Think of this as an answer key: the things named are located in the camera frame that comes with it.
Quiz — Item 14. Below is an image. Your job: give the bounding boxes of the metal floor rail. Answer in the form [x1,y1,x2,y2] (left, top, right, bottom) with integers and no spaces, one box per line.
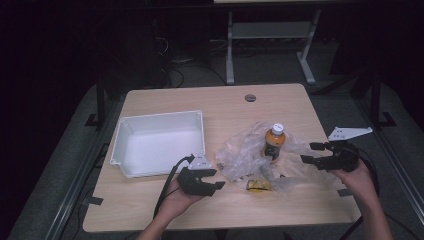
[43,99,126,240]
[356,96,424,216]

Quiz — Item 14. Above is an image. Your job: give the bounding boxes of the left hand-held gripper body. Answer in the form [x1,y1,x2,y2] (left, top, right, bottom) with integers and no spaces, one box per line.
[176,153,218,197]

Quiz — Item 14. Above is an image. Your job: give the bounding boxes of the orange juice bottle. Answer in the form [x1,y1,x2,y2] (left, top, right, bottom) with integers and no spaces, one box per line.
[263,123,287,162]

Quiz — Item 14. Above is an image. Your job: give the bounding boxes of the clear plastic bag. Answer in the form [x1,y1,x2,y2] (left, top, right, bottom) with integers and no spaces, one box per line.
[215,121,338,193]

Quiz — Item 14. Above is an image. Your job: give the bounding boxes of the white plastic bin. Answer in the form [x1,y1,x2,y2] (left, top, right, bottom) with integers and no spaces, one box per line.
[109,109,207,179]

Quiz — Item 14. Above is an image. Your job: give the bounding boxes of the floor cables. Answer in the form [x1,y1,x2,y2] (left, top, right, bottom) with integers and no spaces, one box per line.
[156,34,229,88]

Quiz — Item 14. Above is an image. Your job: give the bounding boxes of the yellow pouch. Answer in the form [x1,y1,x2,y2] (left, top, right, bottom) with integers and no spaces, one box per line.
[245,178,273,193]

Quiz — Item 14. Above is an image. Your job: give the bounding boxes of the white metal desk frame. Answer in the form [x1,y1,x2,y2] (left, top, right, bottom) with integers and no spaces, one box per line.
[213,0,323,86]

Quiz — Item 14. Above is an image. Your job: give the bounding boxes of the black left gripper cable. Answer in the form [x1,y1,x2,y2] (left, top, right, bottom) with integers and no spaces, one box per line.
[153,153,196,220]

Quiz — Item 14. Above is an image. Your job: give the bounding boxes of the black stand post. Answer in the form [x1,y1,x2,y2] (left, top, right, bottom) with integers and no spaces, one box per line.
[370,64,398,129]
[84,71,109,132]

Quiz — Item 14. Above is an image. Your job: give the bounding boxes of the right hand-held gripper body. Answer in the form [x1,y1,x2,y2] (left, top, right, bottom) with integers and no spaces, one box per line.
[316,126,374,173]

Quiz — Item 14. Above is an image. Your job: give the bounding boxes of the person's right hand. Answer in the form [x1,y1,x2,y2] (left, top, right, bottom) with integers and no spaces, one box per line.
[332,159,378,201]

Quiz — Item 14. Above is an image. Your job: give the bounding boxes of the person's left hand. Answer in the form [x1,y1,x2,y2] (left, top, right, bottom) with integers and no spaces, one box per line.
[159,185,205,219]

